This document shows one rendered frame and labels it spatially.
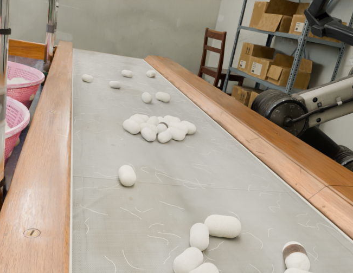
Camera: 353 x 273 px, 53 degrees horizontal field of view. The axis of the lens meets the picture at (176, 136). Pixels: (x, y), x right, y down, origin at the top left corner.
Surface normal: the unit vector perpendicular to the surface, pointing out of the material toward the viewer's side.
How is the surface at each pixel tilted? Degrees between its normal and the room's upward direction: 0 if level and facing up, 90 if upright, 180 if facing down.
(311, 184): 45
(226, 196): 0
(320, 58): 90
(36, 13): 90
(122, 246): 0
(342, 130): 90
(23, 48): 90
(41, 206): 0
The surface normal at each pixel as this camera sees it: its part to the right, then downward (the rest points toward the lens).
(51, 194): 0.18, -0.93
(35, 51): 0.26, 0.35
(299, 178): -0.54, -0.72
